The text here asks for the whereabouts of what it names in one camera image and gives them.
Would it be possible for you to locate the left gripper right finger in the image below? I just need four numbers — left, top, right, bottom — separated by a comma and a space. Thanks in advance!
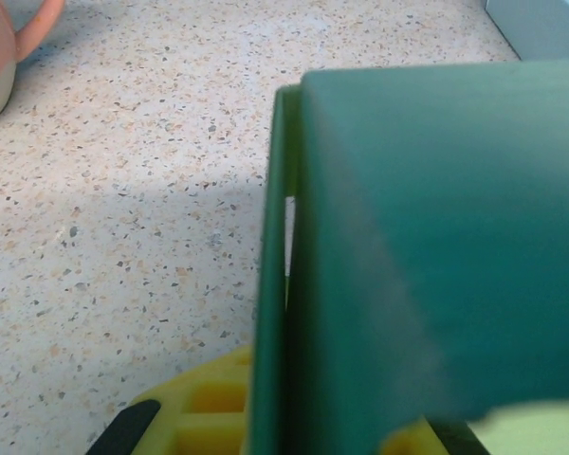
377, 412, 456, 455

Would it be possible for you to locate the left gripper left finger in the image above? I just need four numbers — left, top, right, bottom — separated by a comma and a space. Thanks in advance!
84, 344, 257, 455

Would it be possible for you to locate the light green paper box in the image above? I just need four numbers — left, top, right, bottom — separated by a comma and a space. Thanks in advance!
248, 56, 569, 455

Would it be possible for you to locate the light blue paper box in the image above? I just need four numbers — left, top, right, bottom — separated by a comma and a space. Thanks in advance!
483, 0, 569, 62

